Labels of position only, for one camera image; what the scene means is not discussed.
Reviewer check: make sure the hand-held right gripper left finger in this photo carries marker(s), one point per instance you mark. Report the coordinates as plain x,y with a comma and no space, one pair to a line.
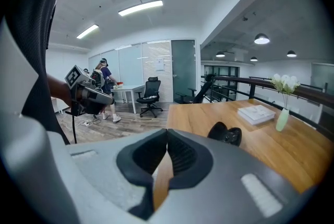
104,165

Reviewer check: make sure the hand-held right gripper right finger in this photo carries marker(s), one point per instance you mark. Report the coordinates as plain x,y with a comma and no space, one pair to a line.
221,178

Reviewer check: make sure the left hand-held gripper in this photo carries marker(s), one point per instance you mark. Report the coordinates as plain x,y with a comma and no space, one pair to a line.
75,76

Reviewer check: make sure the black object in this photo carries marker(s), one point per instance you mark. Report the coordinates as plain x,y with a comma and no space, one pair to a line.
217,130

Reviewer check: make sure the person's left forearm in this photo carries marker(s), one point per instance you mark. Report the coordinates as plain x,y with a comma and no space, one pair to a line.
57,89

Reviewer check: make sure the small red white object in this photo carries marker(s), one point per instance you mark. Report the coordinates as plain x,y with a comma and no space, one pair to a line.
120,84

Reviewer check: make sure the white power strip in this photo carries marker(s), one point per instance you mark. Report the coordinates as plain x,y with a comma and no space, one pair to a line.
87,122

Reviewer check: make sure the white desk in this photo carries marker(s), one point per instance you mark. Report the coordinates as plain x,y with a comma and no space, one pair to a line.
130,87

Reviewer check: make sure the white low cabinet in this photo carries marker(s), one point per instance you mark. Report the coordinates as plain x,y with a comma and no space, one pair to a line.
58,106

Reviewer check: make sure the black office chair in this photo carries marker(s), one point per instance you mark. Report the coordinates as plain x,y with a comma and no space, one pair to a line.
201,95
152,88

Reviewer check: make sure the white paper notice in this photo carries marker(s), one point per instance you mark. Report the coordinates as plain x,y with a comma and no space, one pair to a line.
159,64

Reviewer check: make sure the long ceiling light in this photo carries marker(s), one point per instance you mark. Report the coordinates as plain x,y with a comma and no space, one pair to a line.
141,7
87,31

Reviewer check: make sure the white book stack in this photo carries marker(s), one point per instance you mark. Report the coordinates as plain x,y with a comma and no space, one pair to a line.
255,114

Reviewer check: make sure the pale green vase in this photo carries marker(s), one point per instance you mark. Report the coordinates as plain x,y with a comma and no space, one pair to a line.
282,121

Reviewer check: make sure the dark green glass door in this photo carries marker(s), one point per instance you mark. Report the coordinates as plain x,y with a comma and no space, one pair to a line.
182,69

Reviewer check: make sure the person's black shirt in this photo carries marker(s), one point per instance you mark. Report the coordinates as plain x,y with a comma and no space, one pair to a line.
34,35

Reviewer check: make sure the white flowers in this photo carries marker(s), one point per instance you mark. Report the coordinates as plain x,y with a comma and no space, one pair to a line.
285,83

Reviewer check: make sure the black pendant lamp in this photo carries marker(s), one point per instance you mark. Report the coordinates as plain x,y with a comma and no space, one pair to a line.
253,59
261,39
220,54
291,54

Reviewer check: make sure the frosted glass panel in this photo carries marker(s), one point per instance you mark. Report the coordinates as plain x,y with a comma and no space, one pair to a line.
322,74

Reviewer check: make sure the frosted glass partition wall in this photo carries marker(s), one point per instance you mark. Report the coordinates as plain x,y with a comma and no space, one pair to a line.
130,66

